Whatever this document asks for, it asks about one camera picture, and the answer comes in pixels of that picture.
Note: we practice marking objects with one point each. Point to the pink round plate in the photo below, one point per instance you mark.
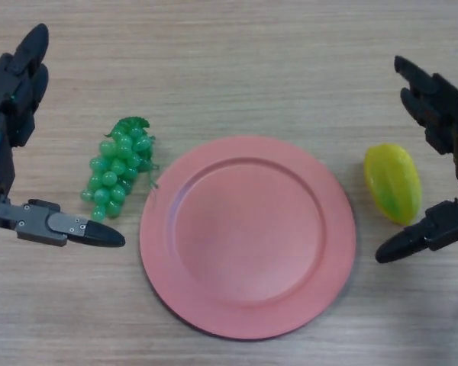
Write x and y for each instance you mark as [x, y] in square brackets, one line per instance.
[248, 240]

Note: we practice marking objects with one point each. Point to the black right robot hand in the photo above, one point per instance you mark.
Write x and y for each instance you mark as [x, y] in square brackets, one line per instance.
[446, 110]

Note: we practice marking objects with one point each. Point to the green grape bunch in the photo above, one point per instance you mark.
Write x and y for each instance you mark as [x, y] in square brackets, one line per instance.
[112, 175]

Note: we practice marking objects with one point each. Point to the yellow green starfruit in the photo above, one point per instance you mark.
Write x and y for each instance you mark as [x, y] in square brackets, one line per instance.
[393, 183]

